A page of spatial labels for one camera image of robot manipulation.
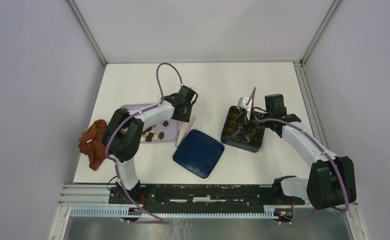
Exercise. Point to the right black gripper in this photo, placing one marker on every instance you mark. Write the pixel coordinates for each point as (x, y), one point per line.
(241, 134)

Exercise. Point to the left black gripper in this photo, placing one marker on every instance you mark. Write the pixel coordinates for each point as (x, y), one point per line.
(186, 118)

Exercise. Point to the pink tongs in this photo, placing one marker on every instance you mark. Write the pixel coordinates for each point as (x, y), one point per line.
(183, 130)

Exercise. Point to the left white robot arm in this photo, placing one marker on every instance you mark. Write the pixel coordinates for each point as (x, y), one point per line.
(124, 130)

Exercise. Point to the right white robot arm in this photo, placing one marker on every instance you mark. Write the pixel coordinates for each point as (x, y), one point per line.
(331, 181)

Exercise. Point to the blue tin chocolate box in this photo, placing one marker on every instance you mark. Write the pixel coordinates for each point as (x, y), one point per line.
(254, 140)

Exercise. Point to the purple chocolate tray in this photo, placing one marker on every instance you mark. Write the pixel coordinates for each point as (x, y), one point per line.
(150, 134)

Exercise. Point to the blue tin lid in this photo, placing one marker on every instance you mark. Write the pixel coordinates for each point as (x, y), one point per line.
(198, 153)

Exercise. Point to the brown crumpled cloth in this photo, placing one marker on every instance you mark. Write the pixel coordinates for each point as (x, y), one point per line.
(90, 144)

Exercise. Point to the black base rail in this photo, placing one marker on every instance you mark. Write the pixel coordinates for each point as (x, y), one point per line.
(213, 199)

